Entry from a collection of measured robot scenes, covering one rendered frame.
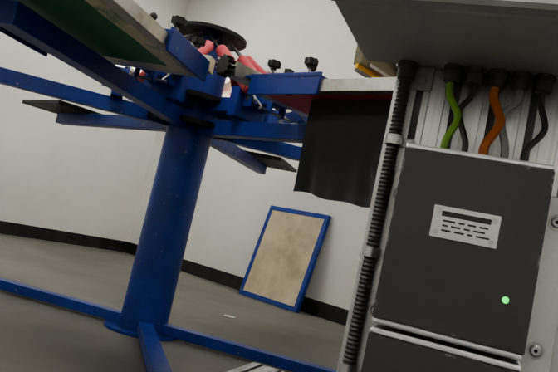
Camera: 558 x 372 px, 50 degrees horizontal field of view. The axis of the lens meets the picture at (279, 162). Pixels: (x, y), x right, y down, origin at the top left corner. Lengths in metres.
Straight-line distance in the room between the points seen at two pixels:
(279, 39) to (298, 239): 1.88
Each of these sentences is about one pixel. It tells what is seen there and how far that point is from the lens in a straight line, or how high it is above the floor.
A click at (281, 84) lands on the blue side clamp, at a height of 0.97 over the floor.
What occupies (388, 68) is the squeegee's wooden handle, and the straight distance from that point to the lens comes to 1.97.
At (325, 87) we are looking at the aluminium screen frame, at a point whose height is 0.96.
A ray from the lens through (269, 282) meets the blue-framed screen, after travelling 4.70.
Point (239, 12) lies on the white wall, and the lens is 6.11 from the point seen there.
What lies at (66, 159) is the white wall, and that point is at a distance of 6.05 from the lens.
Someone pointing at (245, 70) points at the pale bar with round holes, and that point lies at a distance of 2.04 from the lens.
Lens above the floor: 0.52
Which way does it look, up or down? 7 degrees up
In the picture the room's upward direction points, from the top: 13 degrees clockwise
